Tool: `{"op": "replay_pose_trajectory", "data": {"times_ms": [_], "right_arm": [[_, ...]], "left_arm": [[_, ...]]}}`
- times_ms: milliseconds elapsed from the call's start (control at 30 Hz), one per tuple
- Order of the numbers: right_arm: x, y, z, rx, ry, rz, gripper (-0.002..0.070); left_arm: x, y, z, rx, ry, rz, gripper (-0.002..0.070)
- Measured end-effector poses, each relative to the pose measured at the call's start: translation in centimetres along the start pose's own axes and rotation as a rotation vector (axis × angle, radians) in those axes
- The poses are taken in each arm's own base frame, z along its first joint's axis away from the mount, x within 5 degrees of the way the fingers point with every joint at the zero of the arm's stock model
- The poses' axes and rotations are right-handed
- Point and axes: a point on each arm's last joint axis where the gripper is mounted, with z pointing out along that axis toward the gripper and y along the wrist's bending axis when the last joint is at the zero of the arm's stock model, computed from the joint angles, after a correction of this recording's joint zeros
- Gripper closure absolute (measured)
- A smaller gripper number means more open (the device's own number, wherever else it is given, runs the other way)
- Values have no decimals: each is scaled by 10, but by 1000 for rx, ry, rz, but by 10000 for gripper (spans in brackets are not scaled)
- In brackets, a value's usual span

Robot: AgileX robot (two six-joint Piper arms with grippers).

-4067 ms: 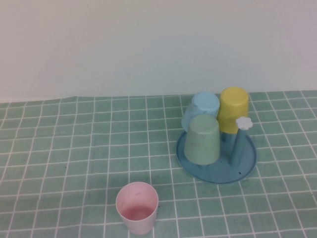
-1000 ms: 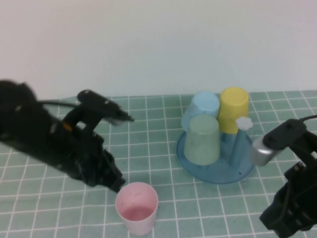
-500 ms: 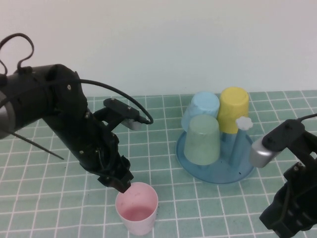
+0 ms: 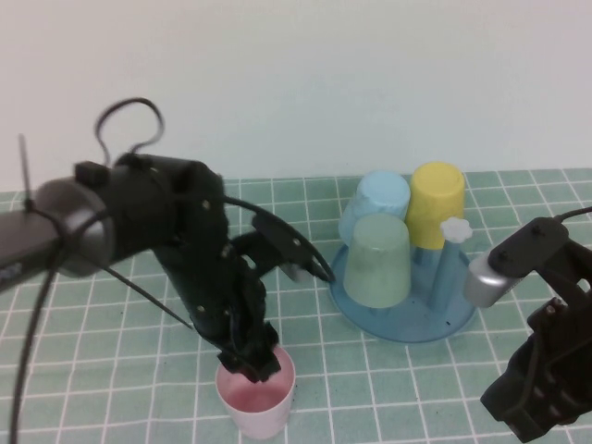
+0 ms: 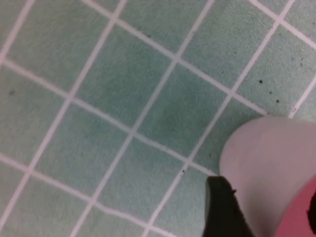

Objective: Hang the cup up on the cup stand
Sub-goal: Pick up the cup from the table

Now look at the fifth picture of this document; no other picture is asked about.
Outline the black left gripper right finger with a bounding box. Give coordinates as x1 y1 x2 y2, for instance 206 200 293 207
306 203 316 224

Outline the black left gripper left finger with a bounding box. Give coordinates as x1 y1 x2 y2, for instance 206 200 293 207
202 176 256 237

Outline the pink plastic cup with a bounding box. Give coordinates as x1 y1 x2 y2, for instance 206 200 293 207
218 116 316 237

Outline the green checked tablecloth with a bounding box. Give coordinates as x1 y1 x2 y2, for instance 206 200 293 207
0 0 316 237

